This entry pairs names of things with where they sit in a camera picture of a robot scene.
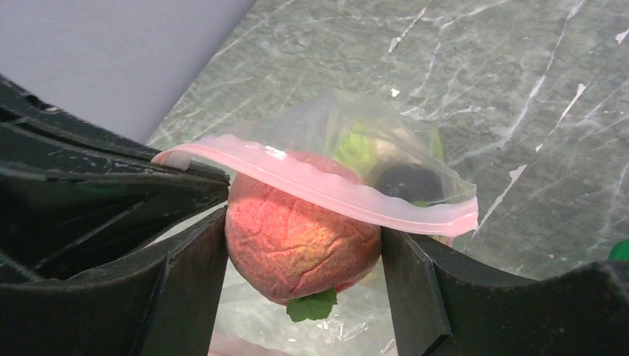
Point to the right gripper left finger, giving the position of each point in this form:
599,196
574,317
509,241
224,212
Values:
160,300

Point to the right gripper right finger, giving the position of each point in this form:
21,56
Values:
445,303

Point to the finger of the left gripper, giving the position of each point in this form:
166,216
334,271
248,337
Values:
75,196

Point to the dark plum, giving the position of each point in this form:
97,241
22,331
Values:
413,183

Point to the pink peach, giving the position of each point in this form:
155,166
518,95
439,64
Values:
295,253

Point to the clear zip top bag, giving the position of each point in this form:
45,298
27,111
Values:
292,151

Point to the green plastic tray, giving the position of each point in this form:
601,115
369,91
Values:
620,251

